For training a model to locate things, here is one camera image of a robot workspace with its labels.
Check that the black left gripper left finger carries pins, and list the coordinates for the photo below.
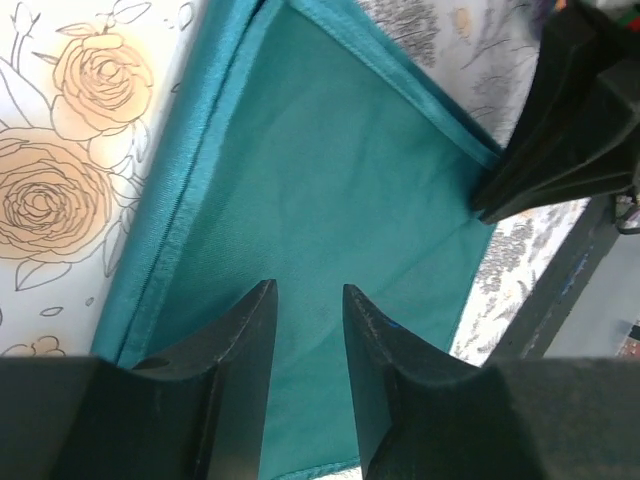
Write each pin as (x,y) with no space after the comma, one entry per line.
(195,410)

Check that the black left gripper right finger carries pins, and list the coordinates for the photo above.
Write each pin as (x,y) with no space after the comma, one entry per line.
(421,413)

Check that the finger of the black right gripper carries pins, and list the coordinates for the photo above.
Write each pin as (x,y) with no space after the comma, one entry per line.
(578,133)

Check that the teal cloth napkin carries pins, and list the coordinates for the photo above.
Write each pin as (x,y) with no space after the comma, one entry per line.
(302,146)

